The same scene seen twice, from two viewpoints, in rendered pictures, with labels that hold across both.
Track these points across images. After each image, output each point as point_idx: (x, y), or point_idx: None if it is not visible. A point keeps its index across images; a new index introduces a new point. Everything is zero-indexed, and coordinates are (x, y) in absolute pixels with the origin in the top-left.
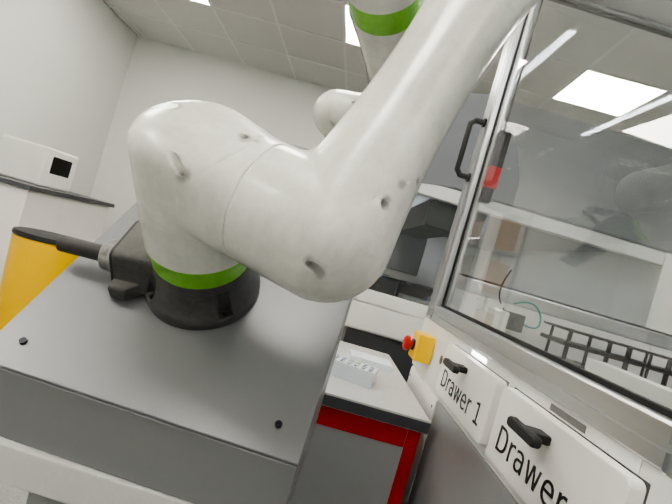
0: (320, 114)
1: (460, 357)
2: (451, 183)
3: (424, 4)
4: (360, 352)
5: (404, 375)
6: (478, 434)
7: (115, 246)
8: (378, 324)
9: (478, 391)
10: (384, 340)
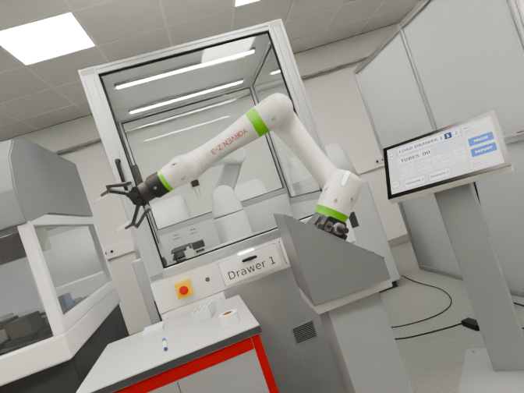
0: (195, 170)
1: (238, 258)
2: (47, 210)
3: (306, 136)
4: (146, 331)
5: (95, 362)
6: (278, 263)
7: (343, 221)
8: (80, 337)
9: (266, 255)
10: (82, 348)
